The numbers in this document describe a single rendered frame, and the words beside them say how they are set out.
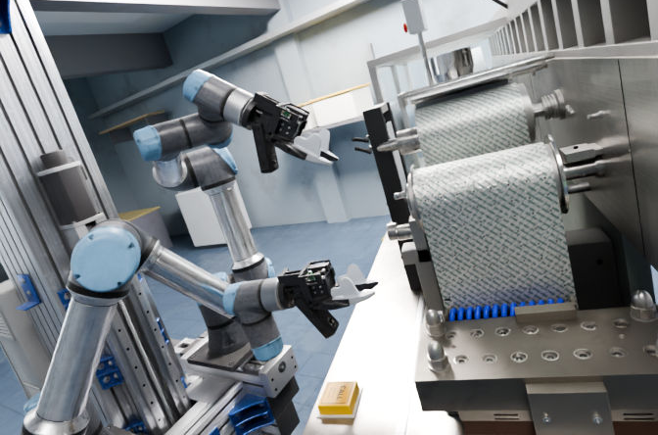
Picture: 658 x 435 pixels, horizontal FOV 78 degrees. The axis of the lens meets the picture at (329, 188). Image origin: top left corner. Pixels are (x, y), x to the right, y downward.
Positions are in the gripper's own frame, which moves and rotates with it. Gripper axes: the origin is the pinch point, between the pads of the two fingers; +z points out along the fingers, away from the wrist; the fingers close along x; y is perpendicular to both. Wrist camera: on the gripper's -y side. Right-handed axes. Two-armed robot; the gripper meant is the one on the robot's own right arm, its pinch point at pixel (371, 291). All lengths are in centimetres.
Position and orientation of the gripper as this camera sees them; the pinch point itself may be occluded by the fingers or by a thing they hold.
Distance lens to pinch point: 89.7
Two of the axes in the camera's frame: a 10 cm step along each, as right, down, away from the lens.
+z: 9.1, -2.0, -3.5
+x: 2.9, -2.9, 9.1
